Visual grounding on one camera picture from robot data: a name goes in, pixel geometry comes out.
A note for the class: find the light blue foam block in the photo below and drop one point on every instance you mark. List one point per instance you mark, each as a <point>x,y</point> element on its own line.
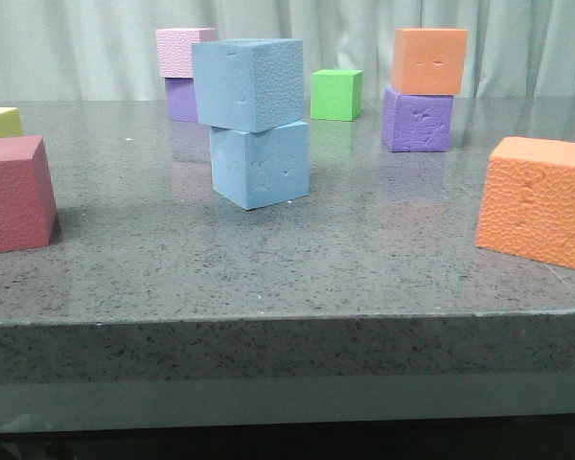
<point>249,84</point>
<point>255,170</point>

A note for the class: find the green foam block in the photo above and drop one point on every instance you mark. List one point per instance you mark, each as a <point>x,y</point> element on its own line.
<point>336,94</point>

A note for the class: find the purple foam block under orange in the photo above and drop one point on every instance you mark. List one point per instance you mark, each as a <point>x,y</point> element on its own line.
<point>416,122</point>

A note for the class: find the purple foam block under pink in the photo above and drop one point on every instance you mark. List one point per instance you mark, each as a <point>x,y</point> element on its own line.
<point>181,99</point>

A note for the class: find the orange foam block on purple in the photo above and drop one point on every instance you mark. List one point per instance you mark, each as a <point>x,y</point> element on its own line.
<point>429,61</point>

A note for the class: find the large orange foam block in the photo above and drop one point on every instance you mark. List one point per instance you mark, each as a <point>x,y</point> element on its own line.
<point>528,206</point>

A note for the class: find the large red foam block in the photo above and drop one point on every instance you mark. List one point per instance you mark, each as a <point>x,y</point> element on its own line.
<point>27,203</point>

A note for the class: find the yellow foam block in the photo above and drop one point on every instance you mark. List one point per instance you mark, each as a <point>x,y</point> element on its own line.
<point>10,122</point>

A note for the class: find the grey-green curtain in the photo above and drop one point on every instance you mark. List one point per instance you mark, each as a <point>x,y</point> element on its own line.
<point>106,51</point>

